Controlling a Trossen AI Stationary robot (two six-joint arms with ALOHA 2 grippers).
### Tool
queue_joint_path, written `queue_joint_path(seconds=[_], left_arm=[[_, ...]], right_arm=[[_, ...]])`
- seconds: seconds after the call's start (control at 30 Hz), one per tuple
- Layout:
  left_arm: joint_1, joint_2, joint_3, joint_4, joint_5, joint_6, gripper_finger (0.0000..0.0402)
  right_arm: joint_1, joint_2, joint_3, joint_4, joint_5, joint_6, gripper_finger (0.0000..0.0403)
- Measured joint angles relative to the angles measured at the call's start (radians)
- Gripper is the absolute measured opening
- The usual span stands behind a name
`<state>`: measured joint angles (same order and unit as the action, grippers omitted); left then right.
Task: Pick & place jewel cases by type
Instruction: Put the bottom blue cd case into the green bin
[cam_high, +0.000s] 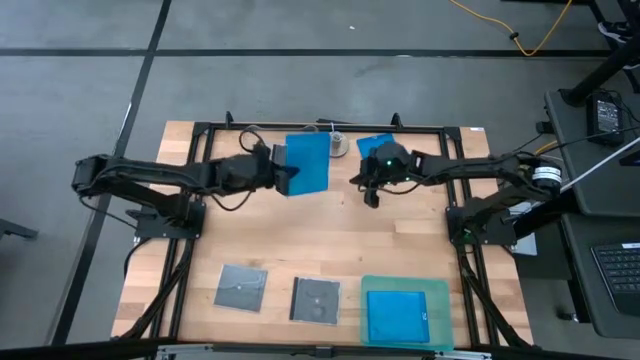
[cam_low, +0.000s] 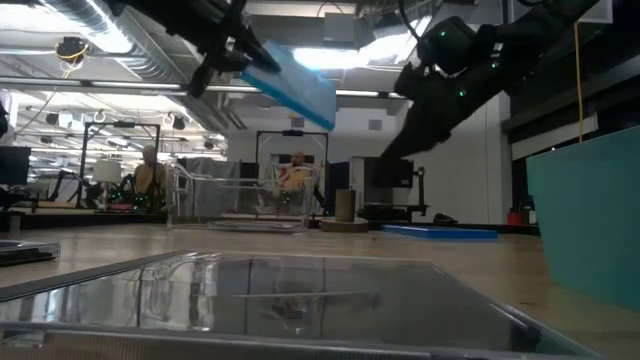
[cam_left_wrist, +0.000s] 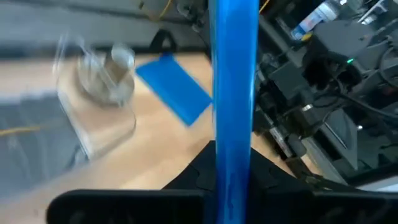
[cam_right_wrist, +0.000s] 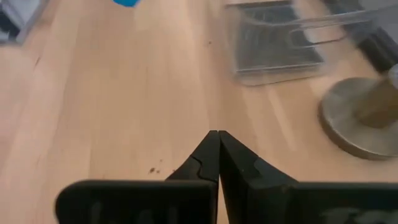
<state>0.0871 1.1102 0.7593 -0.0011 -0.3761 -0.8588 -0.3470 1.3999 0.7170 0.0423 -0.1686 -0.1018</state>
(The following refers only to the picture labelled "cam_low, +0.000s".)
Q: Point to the long ceiling light bar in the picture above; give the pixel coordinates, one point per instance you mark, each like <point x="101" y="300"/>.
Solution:
<point x="125" y="85"/>

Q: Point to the black and white cabinet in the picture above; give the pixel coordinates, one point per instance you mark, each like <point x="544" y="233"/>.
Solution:
<point x="395" y="177"/>

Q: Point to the small black object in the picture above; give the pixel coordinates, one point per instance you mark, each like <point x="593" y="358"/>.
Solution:
<point x="444" y="219"/>

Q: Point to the clear plastic bin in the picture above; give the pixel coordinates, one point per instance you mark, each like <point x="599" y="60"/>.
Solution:
<point x="172" y="192"/>

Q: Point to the black stand with platform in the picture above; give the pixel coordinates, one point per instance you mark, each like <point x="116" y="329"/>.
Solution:
<point x="422" y="185"/>

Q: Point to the white lampshade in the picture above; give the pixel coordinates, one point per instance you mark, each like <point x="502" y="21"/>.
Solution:
<point x="107" y="171"/>

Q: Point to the clear jewel case black spine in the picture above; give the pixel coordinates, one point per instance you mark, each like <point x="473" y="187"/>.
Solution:
<point x="320" y="300"/>

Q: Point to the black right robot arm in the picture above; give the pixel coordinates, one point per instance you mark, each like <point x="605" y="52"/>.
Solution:
<point x="540" y="30"/>

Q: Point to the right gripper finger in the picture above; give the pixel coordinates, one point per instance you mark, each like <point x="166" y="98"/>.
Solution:
<point x="420" y="140"/>

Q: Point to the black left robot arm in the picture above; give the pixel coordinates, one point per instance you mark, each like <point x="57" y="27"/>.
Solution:
<point x="165" y="15"/>

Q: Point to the translucent teal plastic bin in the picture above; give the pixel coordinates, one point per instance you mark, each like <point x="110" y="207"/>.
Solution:
<point x="590" y="215"/>

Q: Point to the black monitor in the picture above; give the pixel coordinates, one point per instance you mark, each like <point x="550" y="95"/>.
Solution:
<point x="14" y="165"/>

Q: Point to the person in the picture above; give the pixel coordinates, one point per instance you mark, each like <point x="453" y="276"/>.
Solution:
<point x="297" y="180"/>
<point x="147" y="177"/>

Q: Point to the blue jewel case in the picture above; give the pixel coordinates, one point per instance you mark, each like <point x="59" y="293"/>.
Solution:
<point x="300" y="90"/>
<point x="435" y="232"/>

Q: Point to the black gantry frame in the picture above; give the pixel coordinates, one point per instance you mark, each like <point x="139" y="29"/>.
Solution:
<point x="120" y="124"/>
<point x="292" y="132"/>

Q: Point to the black white patterned jewel case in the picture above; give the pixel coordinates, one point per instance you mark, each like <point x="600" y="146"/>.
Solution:
<point x="250" y="226"/>

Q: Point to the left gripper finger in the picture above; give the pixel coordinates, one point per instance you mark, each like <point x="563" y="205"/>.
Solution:
<point x="262" y="55"/>

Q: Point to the red bucket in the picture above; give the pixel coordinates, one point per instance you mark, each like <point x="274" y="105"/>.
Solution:
<point x="514" y="218"/>

